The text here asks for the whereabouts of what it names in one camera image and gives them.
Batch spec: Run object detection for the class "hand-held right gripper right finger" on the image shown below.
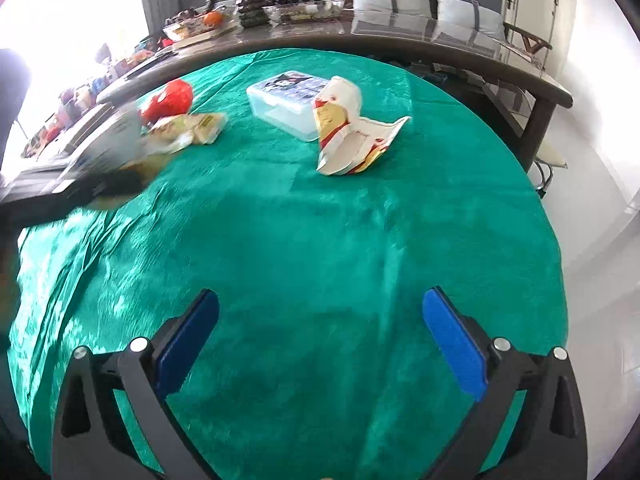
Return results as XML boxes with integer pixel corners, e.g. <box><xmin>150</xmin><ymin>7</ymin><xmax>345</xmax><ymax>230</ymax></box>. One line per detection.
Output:
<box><xmin>421</xmin><ymin>286</ymin><xmax>589</xmax><ymax>480</ymax></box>

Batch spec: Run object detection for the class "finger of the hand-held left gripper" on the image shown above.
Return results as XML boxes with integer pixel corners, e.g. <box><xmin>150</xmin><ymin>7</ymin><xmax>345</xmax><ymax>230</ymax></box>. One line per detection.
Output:
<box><xmin>59</xmin><ymin>104</ymin><xmax>148</xmax><ymax>192</ymax></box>

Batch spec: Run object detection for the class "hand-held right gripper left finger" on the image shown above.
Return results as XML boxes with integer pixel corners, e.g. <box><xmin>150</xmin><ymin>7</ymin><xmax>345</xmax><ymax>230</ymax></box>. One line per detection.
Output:
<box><xmin>52</xmin><ymin>288</ymin><xmax>222</xmax><ymax>480</ymax></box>

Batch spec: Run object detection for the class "red snack wrapper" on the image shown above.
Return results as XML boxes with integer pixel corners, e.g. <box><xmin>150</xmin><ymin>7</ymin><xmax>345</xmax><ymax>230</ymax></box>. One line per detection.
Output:
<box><xmin>139</xmin><ymin>79</ymin><xmax>194</xmax><ymax>122</ymax></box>

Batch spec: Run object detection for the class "yellow snack packet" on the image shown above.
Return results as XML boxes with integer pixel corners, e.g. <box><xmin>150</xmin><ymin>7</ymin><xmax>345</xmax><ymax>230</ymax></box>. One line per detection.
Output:
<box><xmin>147</xmin><ymin>112</ymin><xmax>229</xmax><ymax>154</ymax></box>

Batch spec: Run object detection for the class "clear plastic box printed lid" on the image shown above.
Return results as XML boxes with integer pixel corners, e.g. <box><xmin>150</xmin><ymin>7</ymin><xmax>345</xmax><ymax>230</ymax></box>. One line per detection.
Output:
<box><xmin>246</xmin><ymin>71</ymin><xmax>332</xmax><ymax>142</ymax></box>

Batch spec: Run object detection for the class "white red packet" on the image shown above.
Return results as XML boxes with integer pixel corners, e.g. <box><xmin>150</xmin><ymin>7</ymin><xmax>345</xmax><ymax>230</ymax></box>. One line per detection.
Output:
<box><xmin>312</xmin><ymin>76</ymin><xmax>412</xmax><ymax>176</ymax></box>

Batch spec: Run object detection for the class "brown side bench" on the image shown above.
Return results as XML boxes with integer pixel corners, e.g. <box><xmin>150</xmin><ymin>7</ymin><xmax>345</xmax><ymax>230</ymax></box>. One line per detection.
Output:
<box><xmin>20</xmin><ymin>102</ymin><xmax>126</xmax><ymax>172</ymax></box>

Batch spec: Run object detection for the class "row of bottles and jars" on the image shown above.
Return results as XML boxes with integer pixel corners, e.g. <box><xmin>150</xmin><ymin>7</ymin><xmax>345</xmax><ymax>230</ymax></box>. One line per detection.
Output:
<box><xmin>22</xmin><ymin>35</ymin><xmax>171</xmax><ymax>157</ymax></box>

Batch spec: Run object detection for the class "fruit tray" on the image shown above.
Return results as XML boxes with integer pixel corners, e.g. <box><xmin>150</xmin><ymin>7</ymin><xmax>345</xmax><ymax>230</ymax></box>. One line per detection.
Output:
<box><xmin>162</xmin><ymin>2</ymin><xmax>241</xmax><ymax>44</ymax></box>

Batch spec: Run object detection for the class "round green-clothed table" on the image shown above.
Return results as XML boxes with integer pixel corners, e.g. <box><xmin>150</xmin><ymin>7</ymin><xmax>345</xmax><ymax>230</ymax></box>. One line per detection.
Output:
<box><xmin>7</xmin><ymin>49</ymin><xmax>568</xmax><ymax>480</ymax></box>

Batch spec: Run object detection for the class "round stool on wheels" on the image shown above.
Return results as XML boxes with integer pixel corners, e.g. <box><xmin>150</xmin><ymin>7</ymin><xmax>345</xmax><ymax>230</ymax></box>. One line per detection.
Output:
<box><xmin>530</xmin><ymin>137</ymin><xmax>569</xmax><ymax>197</ymax></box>

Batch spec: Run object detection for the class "glass bowl of dark fruit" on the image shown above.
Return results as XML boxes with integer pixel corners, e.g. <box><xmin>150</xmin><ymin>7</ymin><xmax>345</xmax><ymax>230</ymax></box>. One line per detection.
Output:
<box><xmin>262</xmin><ymin>0</ymin><xmax>346</xmax><ymax>24</ymax></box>

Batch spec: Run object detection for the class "brown glass-topped coffee table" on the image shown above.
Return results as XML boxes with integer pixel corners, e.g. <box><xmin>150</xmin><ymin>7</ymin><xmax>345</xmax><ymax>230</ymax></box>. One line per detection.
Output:
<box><xmin>97</xmin><ymin>10</ymin><xmax>574</xmax><ymax>173</ymax></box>

